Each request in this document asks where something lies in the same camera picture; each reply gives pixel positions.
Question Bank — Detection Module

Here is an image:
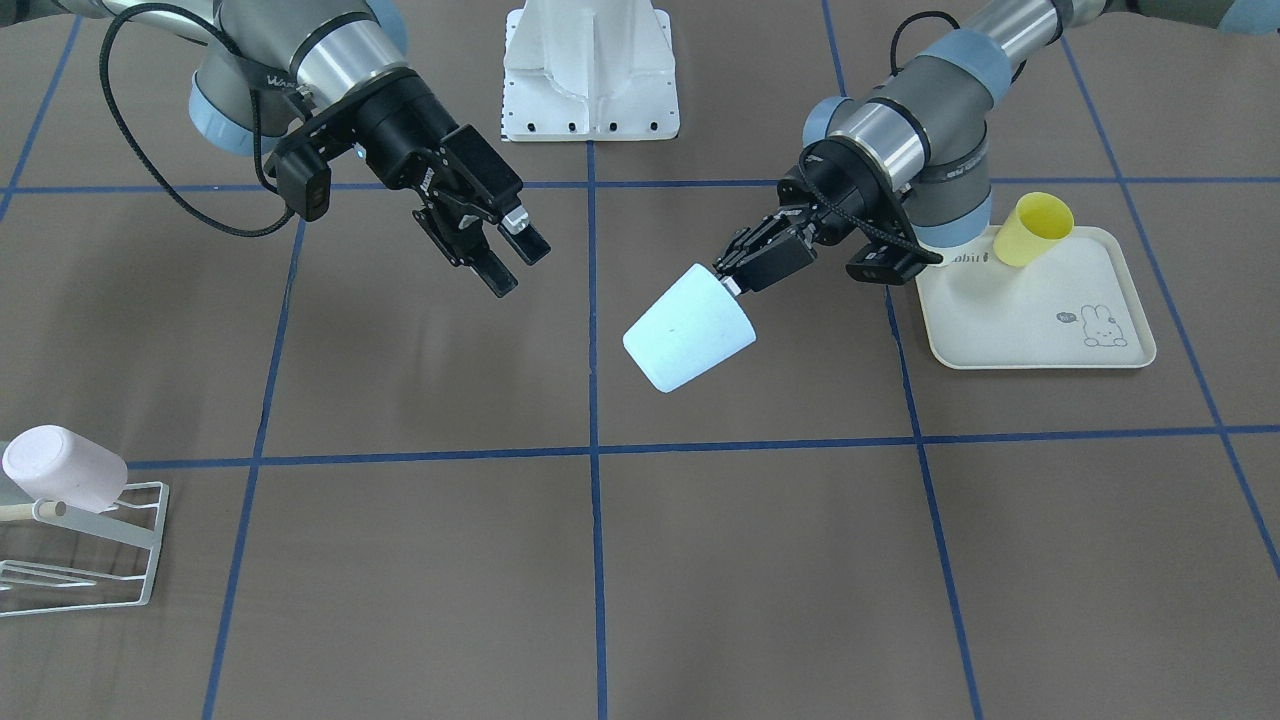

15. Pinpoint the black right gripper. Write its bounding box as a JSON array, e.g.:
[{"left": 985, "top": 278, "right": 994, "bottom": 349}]
[{"left": 352, "top": 70, "right": 550, "bottom": 299}]

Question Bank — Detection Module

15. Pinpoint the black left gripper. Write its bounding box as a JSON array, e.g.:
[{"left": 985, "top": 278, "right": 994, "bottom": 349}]
[{"left": 713, "top": 140, "right": 911, "bottom": 292}]

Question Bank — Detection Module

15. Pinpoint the blue cup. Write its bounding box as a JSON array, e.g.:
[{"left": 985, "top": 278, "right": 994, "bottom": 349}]
[{"left": 622, "top": 264, "right": 756, "bottom": 393}]

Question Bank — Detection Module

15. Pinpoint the yellow cup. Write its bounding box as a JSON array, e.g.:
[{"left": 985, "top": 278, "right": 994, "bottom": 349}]
[{"left": 993, "top": 191, "right": 1075, "bottom": 266}]

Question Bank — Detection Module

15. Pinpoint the pink cup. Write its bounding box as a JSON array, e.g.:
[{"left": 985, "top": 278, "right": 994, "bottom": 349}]
[{"left": 3, "top": 424, "right": 128, "bottom": 512}]

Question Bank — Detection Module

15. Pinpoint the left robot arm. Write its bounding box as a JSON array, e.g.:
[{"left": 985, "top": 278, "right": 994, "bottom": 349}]
[{"left": 712, "top": 1, "right": 1277, "bottom": 295}]

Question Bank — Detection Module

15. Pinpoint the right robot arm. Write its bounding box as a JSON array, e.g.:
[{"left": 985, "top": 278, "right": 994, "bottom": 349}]
[{"left": 3, "top": 1, "right": 550, "bottom": 297}]

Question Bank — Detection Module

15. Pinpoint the cream plastic tray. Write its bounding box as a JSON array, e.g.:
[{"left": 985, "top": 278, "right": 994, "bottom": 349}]
[{"left": 915, "top": 227, "right": 1157, "bottom": 370}]

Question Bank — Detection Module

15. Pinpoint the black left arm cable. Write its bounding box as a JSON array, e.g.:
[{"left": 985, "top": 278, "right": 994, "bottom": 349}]
[{"left": 800, "top": 10, "right": 1030, "bottom": 266}]

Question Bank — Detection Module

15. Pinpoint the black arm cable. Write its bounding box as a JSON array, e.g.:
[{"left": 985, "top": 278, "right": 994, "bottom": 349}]
[
  {"left": 99, "top": 3, "right": 311, "bottom": 240},
  {"left": 800, "top": 10, "right": 1030, "bottom": 266}
]

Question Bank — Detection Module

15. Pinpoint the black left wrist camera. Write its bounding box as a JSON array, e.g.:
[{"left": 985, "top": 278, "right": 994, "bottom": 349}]
[{"left": 845, "top": 237, "right": 943, "bottom": 286}]

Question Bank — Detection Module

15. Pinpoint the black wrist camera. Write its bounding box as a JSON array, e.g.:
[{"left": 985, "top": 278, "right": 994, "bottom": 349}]
[
  {"left": 845, "top": 237, "right": 943, "bottom": 286},
  {"left": 271, "top": 145, "right": 332, "bottom": 222}
]

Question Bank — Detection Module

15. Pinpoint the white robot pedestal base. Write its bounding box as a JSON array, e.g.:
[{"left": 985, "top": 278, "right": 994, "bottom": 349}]
[{"left": 500, "top": 1, "right": 681, "bottom": 143}]

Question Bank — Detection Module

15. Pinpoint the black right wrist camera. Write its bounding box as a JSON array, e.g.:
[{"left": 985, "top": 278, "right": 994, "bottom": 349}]
[{"left": 271, "top": 145, "right": 332, "bottom": 222}]

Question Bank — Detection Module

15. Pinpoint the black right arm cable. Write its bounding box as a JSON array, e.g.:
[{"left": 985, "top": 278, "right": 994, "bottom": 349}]
[{"left": 99, "top": 3, "right": 311, "bottom": 240}]

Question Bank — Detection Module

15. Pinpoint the white wire cup rack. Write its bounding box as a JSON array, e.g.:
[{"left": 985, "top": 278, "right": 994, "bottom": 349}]
[{"left": 1, "top": 482, "right": 172, "bottom": 618}]

